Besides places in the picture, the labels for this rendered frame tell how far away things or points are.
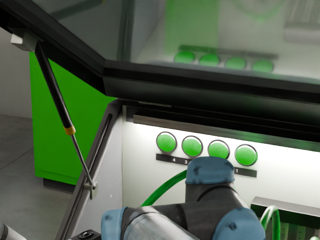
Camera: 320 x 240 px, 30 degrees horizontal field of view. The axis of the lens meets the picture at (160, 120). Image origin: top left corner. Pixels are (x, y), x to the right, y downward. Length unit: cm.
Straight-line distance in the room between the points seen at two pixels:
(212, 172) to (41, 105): 329
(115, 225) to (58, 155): 339
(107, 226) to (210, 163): 21
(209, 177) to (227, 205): 7
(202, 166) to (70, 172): 329
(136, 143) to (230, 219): 58
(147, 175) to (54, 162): 288
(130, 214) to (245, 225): 15
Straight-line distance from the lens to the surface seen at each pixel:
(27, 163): 481
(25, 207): 412
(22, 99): 585
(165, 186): 101
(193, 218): 82
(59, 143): 414
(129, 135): 136
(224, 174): 91
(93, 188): 127
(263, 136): 122
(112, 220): 80
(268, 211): 103
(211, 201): 85
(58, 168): 422
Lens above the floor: 185
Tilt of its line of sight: 19 degrees down
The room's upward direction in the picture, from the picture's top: 1 degrees clockwise
